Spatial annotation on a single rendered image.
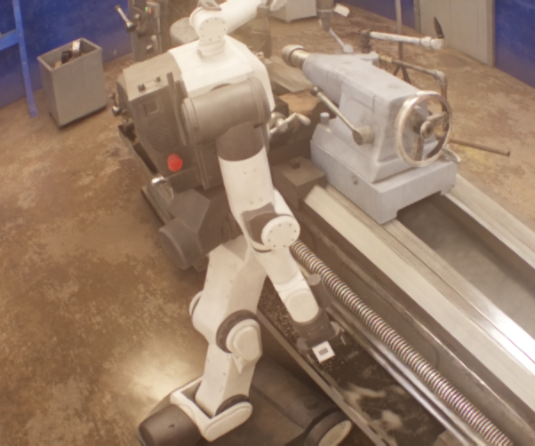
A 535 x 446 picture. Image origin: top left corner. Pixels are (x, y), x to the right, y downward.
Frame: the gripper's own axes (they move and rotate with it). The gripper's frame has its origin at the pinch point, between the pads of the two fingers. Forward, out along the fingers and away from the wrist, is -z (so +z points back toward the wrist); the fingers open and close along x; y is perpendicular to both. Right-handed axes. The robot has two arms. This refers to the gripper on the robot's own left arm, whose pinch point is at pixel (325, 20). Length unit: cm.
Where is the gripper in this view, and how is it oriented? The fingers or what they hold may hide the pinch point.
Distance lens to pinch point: 188.8
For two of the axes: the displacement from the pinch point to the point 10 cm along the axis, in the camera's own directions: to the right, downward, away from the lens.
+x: -0.1, 5.9, -8.1
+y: 10.0, -0.4, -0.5
